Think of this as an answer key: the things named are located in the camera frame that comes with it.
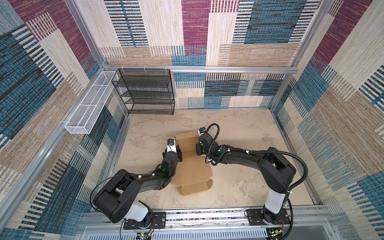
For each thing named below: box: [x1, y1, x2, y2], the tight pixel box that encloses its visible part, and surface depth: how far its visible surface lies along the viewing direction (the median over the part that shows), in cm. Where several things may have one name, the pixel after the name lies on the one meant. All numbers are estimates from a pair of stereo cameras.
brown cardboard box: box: [172, 131, 213, 196], surface depth 88 cm
